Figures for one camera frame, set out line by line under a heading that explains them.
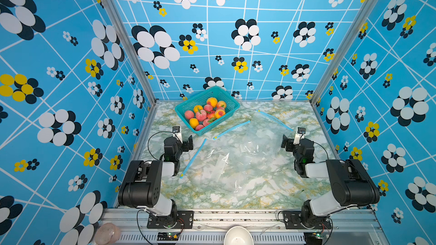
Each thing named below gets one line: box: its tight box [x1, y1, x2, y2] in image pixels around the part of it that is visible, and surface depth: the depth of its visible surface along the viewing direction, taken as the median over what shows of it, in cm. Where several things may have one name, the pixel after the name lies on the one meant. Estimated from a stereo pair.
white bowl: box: [223, 225, 255, 245], surface depth 69 cm
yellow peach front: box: [189, 117, 200, 129], surface depth 104 cm
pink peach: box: [185, 110, 195, 120], surface depth 110 cm
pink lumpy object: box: [94, 222, 121, 245], surface depth 69 cm
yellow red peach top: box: [206, 96, 218, 108], surface depth 114 cm
